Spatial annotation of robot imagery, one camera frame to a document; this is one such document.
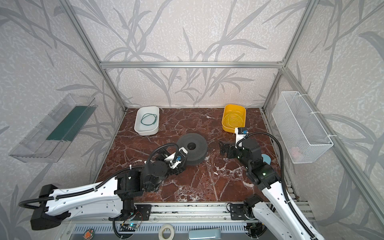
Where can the light blue spatula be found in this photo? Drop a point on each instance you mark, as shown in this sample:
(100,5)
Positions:
(266,159)

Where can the light blue box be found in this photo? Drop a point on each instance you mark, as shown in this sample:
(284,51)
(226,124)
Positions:
(207,234)

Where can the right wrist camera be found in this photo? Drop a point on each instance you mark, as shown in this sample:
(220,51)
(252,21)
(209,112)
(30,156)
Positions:
(241,133)

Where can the yellow plastic bin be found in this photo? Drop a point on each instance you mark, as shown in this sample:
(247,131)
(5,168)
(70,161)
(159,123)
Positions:
(234,116)

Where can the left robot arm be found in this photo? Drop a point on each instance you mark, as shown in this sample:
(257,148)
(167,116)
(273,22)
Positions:
(112,198)

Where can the white wire basket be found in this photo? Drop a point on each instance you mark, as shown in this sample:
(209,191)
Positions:
(304,136)

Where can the white plastic bin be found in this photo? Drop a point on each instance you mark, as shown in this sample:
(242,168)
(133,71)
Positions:
(147,121)

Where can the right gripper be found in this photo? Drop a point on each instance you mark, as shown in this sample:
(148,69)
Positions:
(232,150)

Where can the white tape roll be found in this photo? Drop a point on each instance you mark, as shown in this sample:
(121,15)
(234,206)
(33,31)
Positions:
(166,232)

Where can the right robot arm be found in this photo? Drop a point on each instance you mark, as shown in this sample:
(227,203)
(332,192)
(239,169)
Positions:
(283,219)

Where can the grey perforated spool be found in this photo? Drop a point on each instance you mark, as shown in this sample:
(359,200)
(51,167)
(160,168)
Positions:
(196,146)

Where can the clear wall shelf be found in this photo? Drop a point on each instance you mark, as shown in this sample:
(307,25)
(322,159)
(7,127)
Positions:
(49,140)

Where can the aluminium mounting rail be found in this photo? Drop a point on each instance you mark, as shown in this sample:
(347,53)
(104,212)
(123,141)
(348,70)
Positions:
(199,212)

